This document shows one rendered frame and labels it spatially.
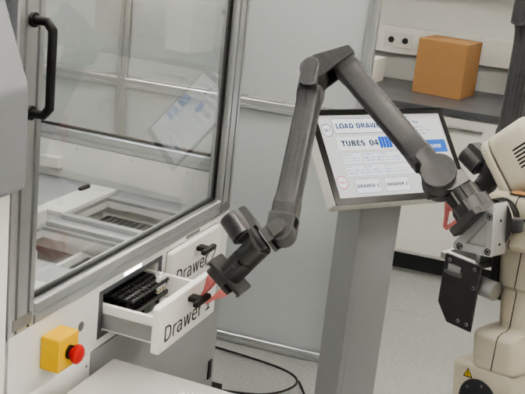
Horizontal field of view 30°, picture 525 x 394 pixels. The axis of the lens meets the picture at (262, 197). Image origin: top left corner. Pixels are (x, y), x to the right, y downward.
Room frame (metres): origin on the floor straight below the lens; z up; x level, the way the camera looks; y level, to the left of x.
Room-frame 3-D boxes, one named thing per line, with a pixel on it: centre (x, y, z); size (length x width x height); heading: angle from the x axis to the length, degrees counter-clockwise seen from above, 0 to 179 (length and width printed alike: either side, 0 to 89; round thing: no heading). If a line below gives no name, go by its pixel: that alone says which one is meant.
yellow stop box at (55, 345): (1.78, 0.37, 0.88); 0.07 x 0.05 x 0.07; 160
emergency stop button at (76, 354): (1.77, 0.34, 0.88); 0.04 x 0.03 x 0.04; 160
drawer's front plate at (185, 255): (2.39, 0.16, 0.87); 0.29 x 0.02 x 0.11; 160
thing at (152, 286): (2.08, 0.24, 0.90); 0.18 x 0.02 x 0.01; 160
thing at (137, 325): (2.12, 0.34, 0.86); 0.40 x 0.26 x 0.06; 70
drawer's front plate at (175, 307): (2.05, 0.15, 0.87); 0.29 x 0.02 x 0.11; 160
